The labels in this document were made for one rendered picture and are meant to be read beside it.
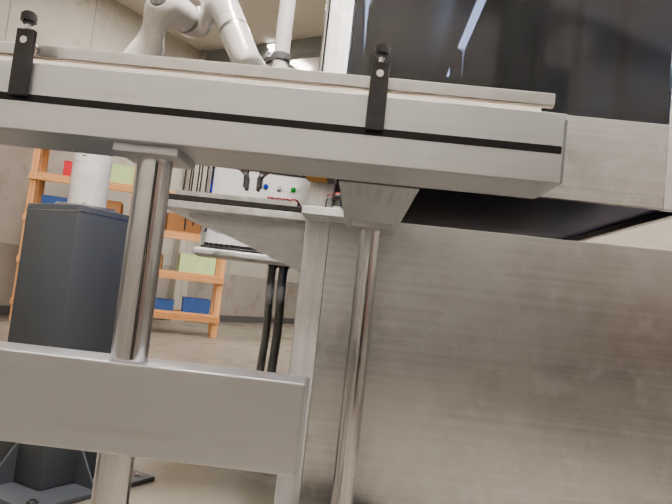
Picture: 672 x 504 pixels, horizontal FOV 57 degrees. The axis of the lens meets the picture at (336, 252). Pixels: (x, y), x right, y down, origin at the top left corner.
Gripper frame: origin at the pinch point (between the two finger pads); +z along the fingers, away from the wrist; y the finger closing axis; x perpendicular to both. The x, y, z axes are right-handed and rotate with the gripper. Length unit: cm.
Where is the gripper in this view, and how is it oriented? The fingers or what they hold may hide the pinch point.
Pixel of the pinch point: (252, 183)
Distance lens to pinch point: 182.8
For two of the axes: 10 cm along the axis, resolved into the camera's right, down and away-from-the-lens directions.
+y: -9.9, -1.0, 0.4
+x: -0.4, -0.8, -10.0
